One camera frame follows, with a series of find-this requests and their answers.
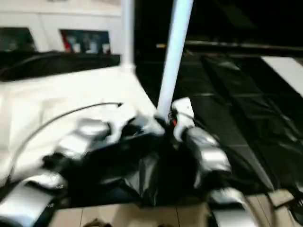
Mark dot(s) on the silver metal rail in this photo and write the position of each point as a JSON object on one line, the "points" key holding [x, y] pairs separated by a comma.
{"points": [[246, 46]]}

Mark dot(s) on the black floor stand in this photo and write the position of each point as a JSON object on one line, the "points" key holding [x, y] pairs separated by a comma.
{"points": [[289, 205]]}

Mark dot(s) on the black work mat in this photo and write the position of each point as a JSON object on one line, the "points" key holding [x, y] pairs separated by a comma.
{"points": [[246, 104]]}

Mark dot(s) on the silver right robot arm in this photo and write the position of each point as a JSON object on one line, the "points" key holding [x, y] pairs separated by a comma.
{"points": [[208, 153]]}

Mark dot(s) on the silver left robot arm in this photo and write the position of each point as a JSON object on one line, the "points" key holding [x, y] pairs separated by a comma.
{"points": [[80, 137]]}

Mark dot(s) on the white plastic table leg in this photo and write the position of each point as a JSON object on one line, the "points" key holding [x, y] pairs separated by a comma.
{"points": [[128, 33], [174, 52]]}

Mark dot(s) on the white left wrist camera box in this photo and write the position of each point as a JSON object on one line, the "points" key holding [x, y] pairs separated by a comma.
{"points": [[122, 120]]}

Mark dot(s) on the dark robot left foot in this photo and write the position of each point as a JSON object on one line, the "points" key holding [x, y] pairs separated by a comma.
{"points": [[94, 223]]}

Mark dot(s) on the white glass-door cabinet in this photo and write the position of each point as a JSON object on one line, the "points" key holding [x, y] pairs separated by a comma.
{"points": [[57, 23]]}

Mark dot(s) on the white plastic table top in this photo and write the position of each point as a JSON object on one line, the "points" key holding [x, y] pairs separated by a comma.
{"points": [[57, 94]]}

